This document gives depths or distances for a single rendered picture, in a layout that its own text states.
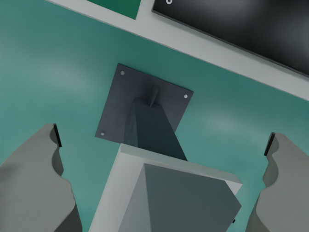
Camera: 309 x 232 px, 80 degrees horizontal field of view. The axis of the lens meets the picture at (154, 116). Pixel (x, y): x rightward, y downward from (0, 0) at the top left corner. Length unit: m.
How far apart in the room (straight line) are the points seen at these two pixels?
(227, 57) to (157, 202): 0.29
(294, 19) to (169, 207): 0.38
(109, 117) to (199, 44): 0.89
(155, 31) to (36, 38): 0.91
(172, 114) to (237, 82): 0.45
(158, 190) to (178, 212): 0.05
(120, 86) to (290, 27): 0.87
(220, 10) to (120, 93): 0.85
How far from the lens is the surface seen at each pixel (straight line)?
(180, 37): 0.35
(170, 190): 0.38
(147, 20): 0.34
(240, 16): 0.37
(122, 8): 0.34
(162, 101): 1.14
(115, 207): 0.51
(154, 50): 1.10
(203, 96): 1.22
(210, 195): 0.43
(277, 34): 0.41
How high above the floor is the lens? 1.09
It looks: 67 degrees down
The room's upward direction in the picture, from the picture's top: 163 degrees clockwise
